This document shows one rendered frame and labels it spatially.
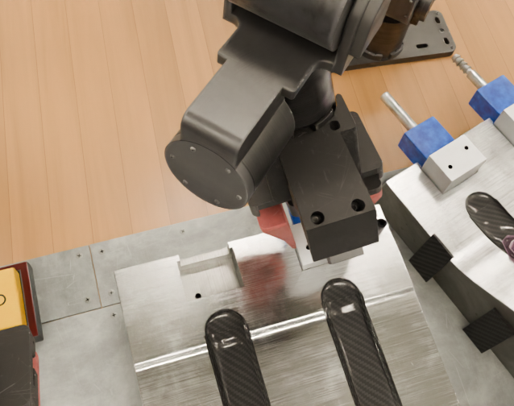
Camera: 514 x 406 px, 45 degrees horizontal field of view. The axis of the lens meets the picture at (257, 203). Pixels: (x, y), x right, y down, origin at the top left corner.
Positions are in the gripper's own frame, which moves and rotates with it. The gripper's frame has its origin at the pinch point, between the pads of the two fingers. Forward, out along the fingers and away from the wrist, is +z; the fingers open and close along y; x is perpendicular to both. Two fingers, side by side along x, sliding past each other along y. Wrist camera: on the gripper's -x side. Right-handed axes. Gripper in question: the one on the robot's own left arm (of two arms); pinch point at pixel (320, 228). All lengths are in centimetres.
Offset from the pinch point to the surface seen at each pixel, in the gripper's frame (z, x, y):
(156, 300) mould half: 1.9, -0.8, -15.6
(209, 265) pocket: 4.6, 3.1, -10.8
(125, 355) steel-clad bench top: 10.0, -0.4, -21.6
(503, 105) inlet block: 8.0, 14.9, 24.6
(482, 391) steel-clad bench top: 20.4, -10.2, 11.2
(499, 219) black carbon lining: 12.4, 3.5, 19.1
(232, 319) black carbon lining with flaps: 4.3, -3.5, -9.7
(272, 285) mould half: 4.3, -1.4, -5.5
